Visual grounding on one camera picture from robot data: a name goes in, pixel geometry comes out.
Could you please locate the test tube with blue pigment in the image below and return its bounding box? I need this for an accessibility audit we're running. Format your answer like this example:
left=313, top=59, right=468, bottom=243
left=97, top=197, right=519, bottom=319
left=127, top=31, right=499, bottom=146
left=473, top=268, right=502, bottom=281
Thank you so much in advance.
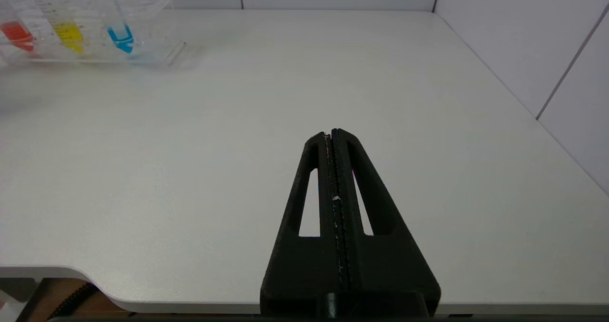
left=97, top=0, right=136, bottom=54

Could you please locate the test tube with yellow pigment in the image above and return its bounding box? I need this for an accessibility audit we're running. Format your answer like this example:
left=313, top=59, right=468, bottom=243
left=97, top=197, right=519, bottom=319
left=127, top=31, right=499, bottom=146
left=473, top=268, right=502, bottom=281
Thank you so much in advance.
left=23, top=0, right=87, bottom=54

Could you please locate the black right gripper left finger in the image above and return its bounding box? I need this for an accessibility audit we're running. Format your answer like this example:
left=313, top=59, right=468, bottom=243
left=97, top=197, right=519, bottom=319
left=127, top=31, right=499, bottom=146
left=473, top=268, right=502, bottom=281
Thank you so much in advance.
left=260, top=131, right=345, bottom=319

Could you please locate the black corrugated cable conduit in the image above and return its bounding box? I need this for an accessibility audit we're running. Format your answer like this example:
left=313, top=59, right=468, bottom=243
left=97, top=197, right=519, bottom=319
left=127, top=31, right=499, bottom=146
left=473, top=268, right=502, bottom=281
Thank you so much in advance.
left=47, top=281, right=99, bottom=321

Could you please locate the clear acrylic test tube rack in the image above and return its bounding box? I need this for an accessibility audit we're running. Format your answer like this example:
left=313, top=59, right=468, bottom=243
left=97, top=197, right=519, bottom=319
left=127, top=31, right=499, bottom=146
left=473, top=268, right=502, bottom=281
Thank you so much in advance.
left=0, top=0, right=187, bottom=68

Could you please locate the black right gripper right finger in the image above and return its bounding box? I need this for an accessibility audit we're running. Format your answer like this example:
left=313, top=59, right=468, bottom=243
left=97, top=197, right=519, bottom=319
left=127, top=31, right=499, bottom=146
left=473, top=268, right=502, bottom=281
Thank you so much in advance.
left=331, top=128, right=442, bottom=319

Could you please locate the test tube with red pigment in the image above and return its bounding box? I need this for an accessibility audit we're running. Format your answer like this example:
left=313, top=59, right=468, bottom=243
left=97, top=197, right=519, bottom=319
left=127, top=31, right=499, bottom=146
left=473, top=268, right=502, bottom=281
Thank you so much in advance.
left=0, top=0, right=37, bottom=54

